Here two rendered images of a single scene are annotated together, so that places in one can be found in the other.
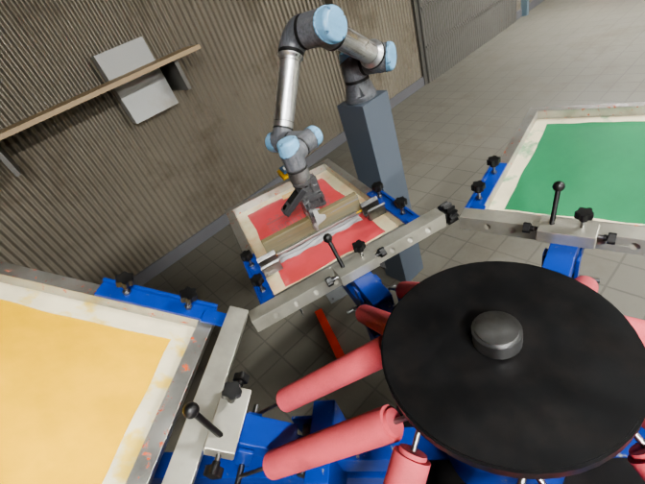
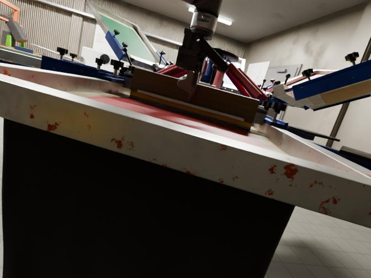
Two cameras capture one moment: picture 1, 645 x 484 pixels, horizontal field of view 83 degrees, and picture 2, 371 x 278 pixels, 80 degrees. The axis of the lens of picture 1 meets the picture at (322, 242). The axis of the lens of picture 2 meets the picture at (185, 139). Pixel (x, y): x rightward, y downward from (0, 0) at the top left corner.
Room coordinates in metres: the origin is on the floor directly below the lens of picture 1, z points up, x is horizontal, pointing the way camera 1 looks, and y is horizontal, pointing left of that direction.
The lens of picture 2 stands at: (1.87, 0.21, 1.03)
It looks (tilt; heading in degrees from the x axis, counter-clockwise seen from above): 12 degrees down; 195
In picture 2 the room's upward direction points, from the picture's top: 15 degrees clockwise
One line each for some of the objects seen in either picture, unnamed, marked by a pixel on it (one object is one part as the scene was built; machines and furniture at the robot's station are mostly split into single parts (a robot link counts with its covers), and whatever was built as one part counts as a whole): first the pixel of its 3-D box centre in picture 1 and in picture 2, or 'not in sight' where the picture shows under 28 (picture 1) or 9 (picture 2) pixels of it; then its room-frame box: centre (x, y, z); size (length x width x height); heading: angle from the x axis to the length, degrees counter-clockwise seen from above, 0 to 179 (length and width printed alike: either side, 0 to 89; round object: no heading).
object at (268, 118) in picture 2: (260, 281); (265, 126); (1.02, 0.26, 0.97); 0.30 x 0.05 x 0.07; 10
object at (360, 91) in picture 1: (359, 87); not in sight; (1.78, -0.44, 1.25); 0.15 x 0.15 x 0.10
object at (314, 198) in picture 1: (308, 193); (194, 52); (1.18, -0.02, 1.14); 0.09 x 0.08 x 0.12; 100
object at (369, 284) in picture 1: (369, 287); not in sight; (0.75, -0.07, 1.02); 0.17 x 0.06 x 0.05; 10
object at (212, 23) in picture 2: (298, 174); (203, 25); (1.19, -0.01, 1.22); 0.08 x 0.08 x 0.05
